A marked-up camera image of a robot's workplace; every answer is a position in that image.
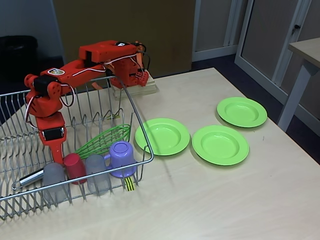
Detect green plastic plate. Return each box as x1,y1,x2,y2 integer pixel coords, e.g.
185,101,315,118
216,96,268,129
134,118,191,157
191,124,250,167

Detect beige side table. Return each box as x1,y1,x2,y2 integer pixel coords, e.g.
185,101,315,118
276,37,320,132

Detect orange clamp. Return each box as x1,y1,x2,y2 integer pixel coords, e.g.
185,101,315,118
90,79,112,91

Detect brown partition board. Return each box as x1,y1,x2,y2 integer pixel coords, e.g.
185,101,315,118
52,0,196,80

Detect red plastic cup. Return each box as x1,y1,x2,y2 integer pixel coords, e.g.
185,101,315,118
62,152,88,185

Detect purple plastic mug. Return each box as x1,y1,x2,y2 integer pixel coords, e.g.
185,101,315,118
103,141,138,179

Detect metal wire dish rack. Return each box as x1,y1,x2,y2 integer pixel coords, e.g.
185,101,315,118
0,74,155,221

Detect black trash bin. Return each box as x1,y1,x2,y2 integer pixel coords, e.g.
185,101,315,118
0,35,39,82

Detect grey sliding door cabinet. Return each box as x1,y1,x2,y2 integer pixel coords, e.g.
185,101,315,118
234,0,320,118

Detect yellow black striped tape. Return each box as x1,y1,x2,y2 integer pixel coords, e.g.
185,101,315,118
124,177,136,193

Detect wooden base block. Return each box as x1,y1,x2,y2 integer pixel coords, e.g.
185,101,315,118
111,72,160,101

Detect grey translucent plastic cup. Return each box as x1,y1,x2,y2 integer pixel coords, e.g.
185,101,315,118
84,154,111,196
41,162,68,203

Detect white gripper servo cable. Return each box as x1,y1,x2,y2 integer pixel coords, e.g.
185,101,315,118
24,96,38,130

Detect black power cable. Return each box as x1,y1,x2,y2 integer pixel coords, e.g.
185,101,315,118
139,44,152,73

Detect green whisk with metal handle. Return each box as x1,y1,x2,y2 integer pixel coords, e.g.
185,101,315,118
11,124,131,191

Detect looped wrist servo cable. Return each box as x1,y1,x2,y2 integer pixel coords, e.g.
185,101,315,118
59,83,76,107

